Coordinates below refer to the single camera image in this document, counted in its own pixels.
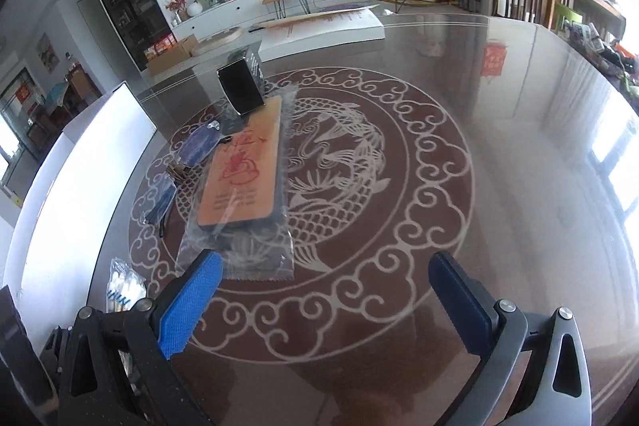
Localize bagged wood-look phone case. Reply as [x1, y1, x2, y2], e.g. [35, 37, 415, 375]
[175, 84, 295, 282]

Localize cotton swab packet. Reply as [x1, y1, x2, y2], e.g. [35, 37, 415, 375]
[105, 258, 148, 314]

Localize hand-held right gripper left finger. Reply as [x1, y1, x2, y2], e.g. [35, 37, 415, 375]
[57, 249, 224, 426]

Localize dark blue pen packet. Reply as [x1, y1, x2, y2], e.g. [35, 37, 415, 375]
[141, 174, 181, 237]

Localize wooden dining table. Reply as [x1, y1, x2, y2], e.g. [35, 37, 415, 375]
[42, 61, 103, 127]

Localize brown cardboard box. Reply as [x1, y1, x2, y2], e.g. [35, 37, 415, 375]
[145, 34, 198, 72]

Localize white flat board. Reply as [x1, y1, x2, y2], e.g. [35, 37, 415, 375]
[250, 4, 385, 55]

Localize framed wall picture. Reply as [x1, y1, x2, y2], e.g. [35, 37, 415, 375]
[36, 33, 57, 72]

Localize black printed box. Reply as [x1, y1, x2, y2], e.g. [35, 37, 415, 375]
[217, 41, 265, 116]

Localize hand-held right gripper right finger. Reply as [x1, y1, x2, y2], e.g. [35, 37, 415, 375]
[428, 251, 592, 426]

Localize large white cork-bottomed box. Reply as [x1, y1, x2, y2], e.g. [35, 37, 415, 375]
[0, 81, 158, 347]

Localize round beige cushion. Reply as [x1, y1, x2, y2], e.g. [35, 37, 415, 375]
[192, 27, 245, 55]

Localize cluttered wooden side table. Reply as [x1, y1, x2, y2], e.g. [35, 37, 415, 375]
[549, 0, 639, 97]

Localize orange snack boxes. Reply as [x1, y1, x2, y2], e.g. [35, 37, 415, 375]
[145, 38, 178, 57]

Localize purple floor mat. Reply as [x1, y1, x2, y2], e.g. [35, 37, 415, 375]
[319, 2, 370, 14]

